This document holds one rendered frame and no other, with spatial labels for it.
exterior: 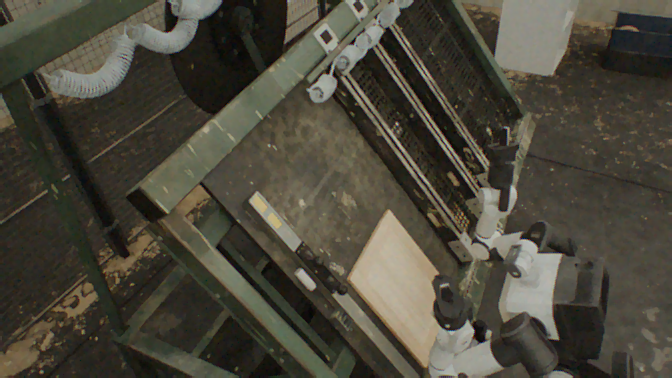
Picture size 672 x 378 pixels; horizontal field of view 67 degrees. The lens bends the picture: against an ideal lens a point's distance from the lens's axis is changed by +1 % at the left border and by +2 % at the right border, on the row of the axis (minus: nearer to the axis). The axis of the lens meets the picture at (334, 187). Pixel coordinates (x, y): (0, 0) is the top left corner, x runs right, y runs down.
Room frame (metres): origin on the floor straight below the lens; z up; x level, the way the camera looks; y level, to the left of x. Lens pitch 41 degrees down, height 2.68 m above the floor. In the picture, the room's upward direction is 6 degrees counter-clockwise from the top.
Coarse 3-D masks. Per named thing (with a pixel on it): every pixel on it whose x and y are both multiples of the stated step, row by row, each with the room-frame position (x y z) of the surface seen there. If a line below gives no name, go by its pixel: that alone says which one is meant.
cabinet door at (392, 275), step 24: (384, 216) 1.38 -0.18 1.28; (384, 240) 1.29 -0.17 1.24; (408, 240) 1.35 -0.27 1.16; (360, 264) 1.16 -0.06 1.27; (384, 264) 1.21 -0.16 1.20; (408, 264) 1.26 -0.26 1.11; (360, 288) 1.08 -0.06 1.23; (384, 288) 1.13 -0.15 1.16; (408, 288) 1.18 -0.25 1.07; (432, 288) 1.23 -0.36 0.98; (384, 312) 1.05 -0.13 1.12; (408, 312) 1.10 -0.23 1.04; (408, 336) 1.02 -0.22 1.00; (432, 336) 1.06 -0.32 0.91
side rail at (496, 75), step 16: (448, 0) 2.71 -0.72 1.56; (448, 16) 2.71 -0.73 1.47; (464, 16) 2.69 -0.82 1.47; (464, 32) 2.66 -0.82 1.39; (480, 48) 2.61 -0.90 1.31; (496, 64) 2.61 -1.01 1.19; (496, 80) 2.55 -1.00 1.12; (496, 96) 2.54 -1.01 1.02; (512, 96) 2.51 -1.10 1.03; (512, 112) 2.49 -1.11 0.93
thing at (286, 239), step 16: (256, 192) 1.16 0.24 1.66; (256, 208) 1.12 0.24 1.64; (272, 224) 1.10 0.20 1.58; (288, 240) 1.08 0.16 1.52; (288, 256) 1.07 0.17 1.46; (320, 288) 1.02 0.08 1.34; (336, 304) 0.99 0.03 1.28; (352, 304) 1.00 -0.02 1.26; (352, 320) 0.96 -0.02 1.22; (368, 320) 0.98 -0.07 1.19; (368, 336) 0.94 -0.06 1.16; (384, 336) 0.96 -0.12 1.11; (384, 352) 0.91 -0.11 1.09; (400, 368) 0.89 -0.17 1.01
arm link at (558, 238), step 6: (552, 228) 1.16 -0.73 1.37; (522, 234) 1.21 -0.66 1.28; (552, 234) 1.13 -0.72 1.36; (558, 234) 1.14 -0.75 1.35; (564, 234) 1.15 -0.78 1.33; (552, 240) 1.12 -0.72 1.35; (558, 240) 1.12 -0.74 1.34; (564, 240) 1.13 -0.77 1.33; (552, 246) 1.11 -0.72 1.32; (558, 246) 1.11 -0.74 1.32; (564, 246) 1.11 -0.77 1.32; (558, 252) 1.11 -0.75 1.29; (564, 252) 1.11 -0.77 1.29; (570, 252) 1.11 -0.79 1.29
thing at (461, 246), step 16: (320, 32) 1.76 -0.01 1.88; (336, 64) 1.69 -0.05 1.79; (352, 80) 1.73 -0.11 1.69; (352, 96) 1.68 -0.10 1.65; (352, 112) 1.68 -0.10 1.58; (368, 112) 1.66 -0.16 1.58; (368, 128) 1.65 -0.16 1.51; (384, 128) 1.66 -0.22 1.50; (384, 144) 1.61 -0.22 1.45; (400, 144) 1.64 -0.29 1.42; (400, 160) 1.58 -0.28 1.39; (400, 176) 1.58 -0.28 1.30; (416, 176) 1.56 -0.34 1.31; (416, 192) 1.54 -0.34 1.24; (432, 192) 1.55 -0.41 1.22; (432, 208) 1.51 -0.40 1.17; (448, 224) 1.47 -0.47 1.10; (448, 240) 1.47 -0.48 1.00; (464, 240) 1.45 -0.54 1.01; (464, 256) 1.43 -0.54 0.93
